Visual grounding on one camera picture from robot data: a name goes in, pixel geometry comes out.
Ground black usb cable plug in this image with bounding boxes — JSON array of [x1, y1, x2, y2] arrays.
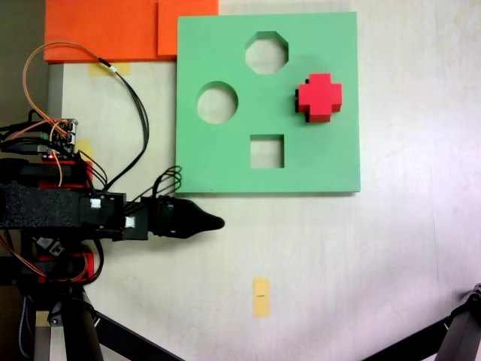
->
[[0, 143, 46, 156]]

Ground yellow tape marker with line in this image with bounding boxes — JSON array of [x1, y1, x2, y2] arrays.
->
[[252, 277, 271, 319]]

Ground red black table clamp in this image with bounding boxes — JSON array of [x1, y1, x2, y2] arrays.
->
[[0, 250, 95, 284], [0, 157, 95, 189]]

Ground thin orange wire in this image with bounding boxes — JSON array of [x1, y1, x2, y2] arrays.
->
[[22, 41, 104, 131]]

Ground large orange foam block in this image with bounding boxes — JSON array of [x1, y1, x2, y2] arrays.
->
[[44, 0, 159, 63]]

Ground small orange foam block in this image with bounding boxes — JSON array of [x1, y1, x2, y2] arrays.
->
[[157, 0, 219, 58]]

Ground black circuit board with chips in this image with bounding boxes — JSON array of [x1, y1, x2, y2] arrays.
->
[[35, 235, 65, 258]]

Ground black gripper cable loops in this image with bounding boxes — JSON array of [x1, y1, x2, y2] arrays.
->
[[148, 165, 184, 199]]

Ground long black arm cable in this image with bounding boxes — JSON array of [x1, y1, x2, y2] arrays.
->
[[96, 56, 150, 191]]

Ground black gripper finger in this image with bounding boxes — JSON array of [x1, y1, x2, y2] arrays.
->
[[150, 198, 225, 241]]

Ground green circuit board with wires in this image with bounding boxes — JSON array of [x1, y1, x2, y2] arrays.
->
[[39, 117, 80, 161]]

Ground red cross columnar block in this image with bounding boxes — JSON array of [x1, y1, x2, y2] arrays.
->
[[294, 72, 343, 123]]

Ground blue braided cable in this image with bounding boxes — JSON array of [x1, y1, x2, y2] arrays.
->
[[17, 295, 33, 359]]

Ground wide yellow tape strip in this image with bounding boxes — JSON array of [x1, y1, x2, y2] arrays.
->
[[88, 62, 132, 77]]

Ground green shape sorting board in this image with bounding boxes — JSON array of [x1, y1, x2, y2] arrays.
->
[[174, 11, 362, 196]]

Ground square yellow tape piece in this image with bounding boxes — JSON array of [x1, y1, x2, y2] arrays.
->
[[77, 138, 95, 161]]

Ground black tripod leg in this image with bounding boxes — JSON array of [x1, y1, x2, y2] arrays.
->
[[360, 283, 481, 361], [47, 287, 104, 361], [92, 310, 186, 361]]

